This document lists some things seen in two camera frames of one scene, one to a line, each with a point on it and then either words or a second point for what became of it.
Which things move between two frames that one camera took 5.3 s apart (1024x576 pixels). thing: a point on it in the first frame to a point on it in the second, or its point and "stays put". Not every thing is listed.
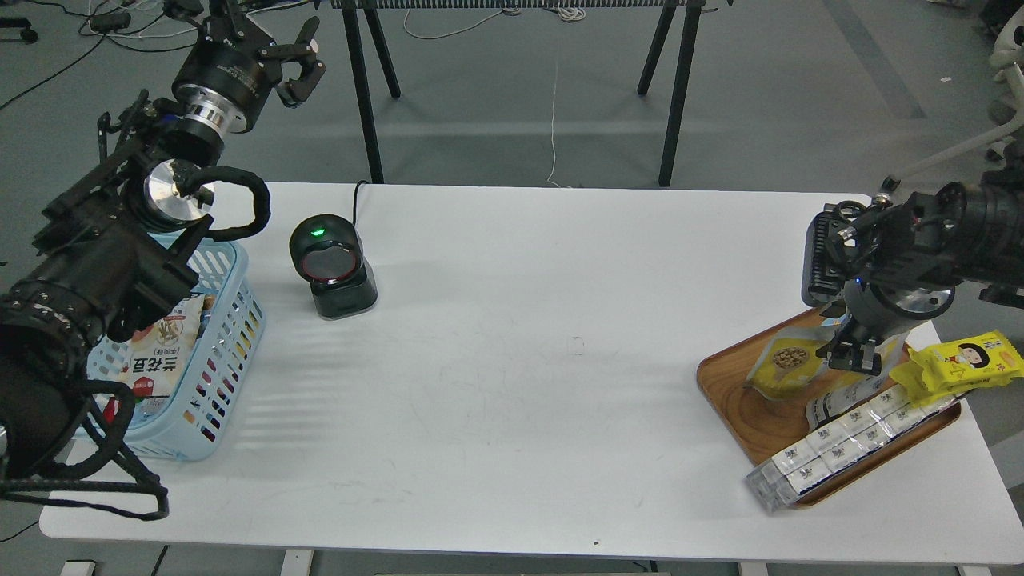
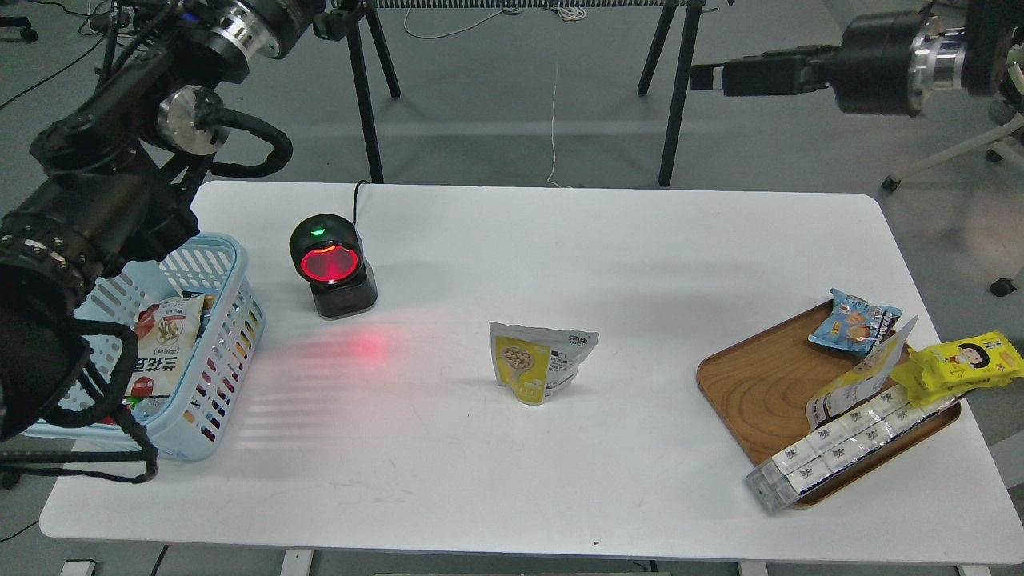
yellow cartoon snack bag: x=953 y=366 stays put
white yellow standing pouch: x=823 y=404 stays put
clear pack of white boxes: x=797 y=464 stays put
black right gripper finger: x=848 y=348 to x=797 y=70
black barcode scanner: x=327 y=253 stays put
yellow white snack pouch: x=790 y=367 to x=534 y=362
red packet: x=110 y=411 to x=146 y=407
